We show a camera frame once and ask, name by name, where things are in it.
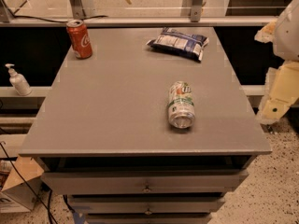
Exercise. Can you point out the blue white chip bag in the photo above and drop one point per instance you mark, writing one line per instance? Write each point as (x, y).
(174, 41)

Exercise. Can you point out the bottom grey drawer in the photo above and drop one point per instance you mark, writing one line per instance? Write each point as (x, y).
(149, 219)

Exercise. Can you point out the silver green 7up can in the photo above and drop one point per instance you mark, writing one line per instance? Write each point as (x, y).
(181, 112)

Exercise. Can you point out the grey drawer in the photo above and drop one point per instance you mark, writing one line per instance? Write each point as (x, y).
(143, 182)
(146, 204)
(149, 219)

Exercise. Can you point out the white pump sanitizer bottle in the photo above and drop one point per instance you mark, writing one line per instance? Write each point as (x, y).
(18, 81)

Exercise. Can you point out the grey drawer cabinet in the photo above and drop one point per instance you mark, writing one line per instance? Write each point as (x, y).
(109, 113)

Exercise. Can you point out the grey metal rail frame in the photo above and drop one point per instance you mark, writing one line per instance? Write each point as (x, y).
(124, 13)

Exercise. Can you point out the middle grey drawer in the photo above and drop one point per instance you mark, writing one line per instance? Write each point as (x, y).
(146, 204)

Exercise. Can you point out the open cardboard box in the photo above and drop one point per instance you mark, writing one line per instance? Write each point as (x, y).
(19, 192)

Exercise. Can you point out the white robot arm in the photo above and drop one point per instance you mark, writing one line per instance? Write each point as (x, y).
(283, 33)

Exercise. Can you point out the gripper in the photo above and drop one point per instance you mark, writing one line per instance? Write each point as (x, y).
(289, 34)

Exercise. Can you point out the red coca-cola can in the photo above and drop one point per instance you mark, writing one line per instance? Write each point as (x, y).
(80, 40)

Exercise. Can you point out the top grey drawer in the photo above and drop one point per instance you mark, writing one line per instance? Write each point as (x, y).
(143, 182)

